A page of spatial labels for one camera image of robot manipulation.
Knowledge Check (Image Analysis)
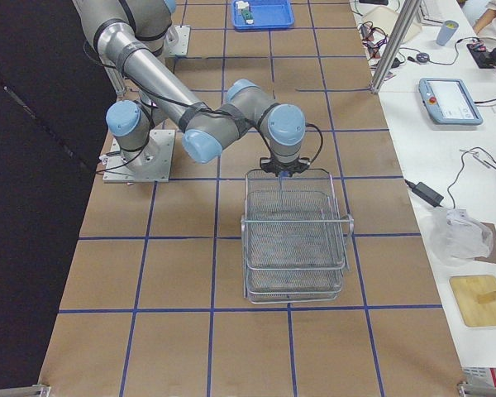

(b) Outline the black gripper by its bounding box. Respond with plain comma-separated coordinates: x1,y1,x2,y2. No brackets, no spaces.
260,157,311,175

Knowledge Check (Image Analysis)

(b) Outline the red emergency push button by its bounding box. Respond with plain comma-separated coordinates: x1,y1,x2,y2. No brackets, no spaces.
278,170,292,183

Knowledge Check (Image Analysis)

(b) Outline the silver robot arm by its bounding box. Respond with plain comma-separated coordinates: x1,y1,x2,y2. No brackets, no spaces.
74,1,312,175

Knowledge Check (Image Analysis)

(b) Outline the blue plastic tray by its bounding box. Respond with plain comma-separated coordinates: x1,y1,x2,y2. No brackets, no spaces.
231,1,295,31

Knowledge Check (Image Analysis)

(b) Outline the white circuit breaker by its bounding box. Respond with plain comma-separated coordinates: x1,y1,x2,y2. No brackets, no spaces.
236,0,250,11

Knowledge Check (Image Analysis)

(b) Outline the black power adapter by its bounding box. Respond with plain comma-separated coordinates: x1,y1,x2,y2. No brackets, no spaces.
411,182,444,208

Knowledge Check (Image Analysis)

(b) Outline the cream plastic tray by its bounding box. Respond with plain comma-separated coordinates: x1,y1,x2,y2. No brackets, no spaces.
363,6,422,43

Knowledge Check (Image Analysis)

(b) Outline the blue teach pendant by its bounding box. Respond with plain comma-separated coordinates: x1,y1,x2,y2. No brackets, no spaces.
418,78,483,126

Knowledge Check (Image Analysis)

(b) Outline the clear plastic bag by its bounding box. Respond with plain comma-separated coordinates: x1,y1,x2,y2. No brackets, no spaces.
427,208,494,263

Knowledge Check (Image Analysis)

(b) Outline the blue cup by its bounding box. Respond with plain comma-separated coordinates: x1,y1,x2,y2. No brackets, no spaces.
435,20,459,46

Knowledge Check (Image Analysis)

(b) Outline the wooden cutting board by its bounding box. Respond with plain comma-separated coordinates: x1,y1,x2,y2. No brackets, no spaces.
449,275,496,328

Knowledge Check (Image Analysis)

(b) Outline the wire mesh shelf rack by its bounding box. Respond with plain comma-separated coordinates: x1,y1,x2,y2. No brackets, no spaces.
241,169,354,304

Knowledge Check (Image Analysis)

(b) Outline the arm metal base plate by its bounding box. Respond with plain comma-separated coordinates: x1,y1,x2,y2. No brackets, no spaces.
163,25,191,58
102,129,175,184

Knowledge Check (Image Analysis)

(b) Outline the aluminium frame post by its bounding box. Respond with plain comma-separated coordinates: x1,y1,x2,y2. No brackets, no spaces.
370,0,422,94

